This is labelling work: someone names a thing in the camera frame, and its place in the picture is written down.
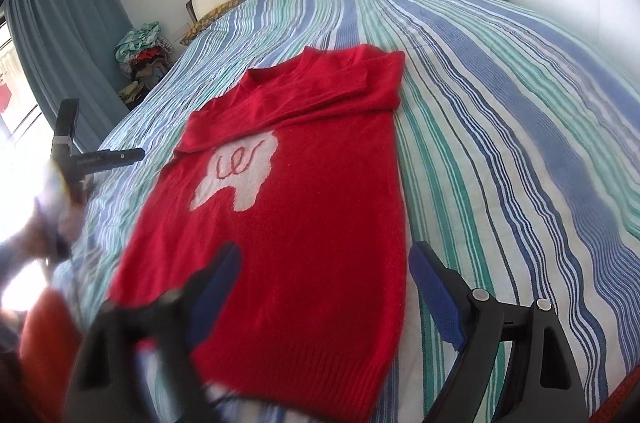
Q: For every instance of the window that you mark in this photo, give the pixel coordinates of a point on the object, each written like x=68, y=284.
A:
x=15, y=93

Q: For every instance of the blue-grey curtain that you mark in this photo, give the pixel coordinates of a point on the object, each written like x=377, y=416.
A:
x=65, y=43

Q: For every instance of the striped bedspread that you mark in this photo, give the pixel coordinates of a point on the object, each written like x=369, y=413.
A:
x=500, y=128

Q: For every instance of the pile of mixed clothes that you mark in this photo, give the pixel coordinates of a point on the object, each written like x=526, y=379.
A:
x=145, y=53

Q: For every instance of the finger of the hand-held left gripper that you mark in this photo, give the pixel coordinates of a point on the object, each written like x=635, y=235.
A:
x=112, y=158

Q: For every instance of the red knitted sweater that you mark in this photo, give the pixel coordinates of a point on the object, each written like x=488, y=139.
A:
x=300, y=253

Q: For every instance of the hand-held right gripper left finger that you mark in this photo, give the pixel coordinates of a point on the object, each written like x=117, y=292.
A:
x=220, y=288

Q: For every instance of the orange garment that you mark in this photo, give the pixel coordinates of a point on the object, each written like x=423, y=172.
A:
x=47, y=353

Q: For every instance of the yellow patterned pillow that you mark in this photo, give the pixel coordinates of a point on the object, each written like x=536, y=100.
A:
x=215, y=15

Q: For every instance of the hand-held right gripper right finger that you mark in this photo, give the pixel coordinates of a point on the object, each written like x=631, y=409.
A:
x=440, y=298

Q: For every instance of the person's left hand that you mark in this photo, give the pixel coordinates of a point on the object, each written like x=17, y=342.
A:
x=62, y=228

